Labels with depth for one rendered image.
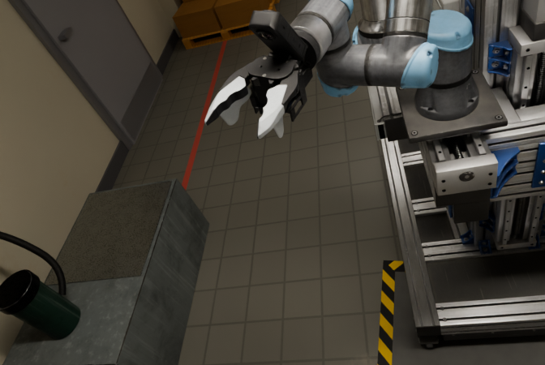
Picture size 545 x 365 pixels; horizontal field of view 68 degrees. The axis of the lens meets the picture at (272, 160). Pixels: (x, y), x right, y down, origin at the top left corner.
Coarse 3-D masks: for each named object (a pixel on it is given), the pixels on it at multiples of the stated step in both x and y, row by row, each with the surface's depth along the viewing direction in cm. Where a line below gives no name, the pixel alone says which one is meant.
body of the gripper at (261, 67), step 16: (304, 32) 63; (256, 64) 60; (272, 64) 60; (288, 64) 59; (304, 64) 66; (256, 80) 59; (272, 80) 58; (304, 80) 66; (256, 96) 62; (304, 96) 64; (256, 112) 65; (288, 112) 63
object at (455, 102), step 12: (432, 84) 96; (444, 84) 94; (456, 84) 94; (468, 84) 95; (420, 96) 101; (432, 96) 98; (444, 96) 96; (456, 96) 95; (468, 96) 98; (420, 108) 102; (432, 108) 101; (444, 108) 97; (456, 108) 97; (468, 108) 97; (444, 120) 99
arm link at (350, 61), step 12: (348, 48) 73; (360, 48) 72; (324, 60) 73; (336, 60) 73; (348, 60) 72; (360, 60) 71; (324, 72) 76; (336, 72) 74; (348, 72) 73; (360, 72) 72; (324, 84) 78; (336, 84) 77; (348, 84) 76; (360, 84) 74; (336, 96) 79
